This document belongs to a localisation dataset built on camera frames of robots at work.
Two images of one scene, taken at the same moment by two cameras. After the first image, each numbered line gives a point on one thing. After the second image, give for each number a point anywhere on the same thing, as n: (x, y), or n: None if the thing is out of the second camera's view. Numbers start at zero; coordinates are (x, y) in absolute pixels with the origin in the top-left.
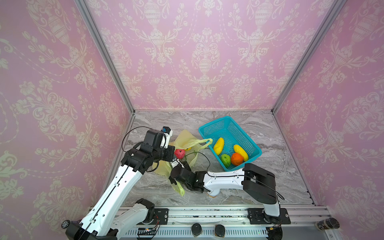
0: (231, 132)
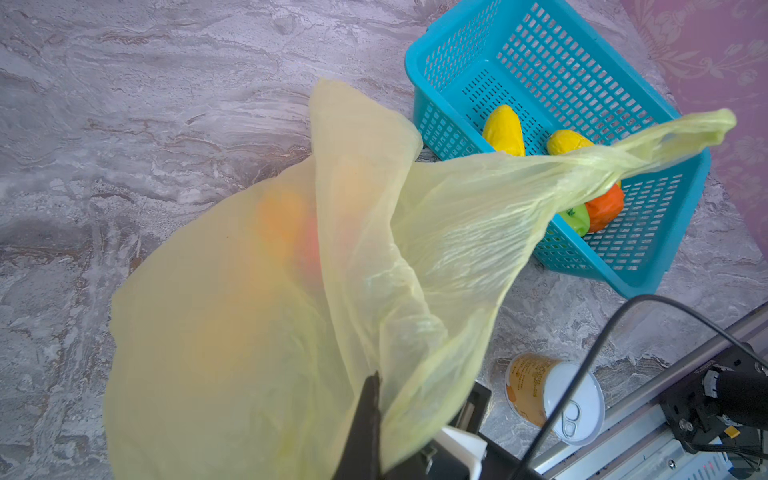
0: (557, 70)
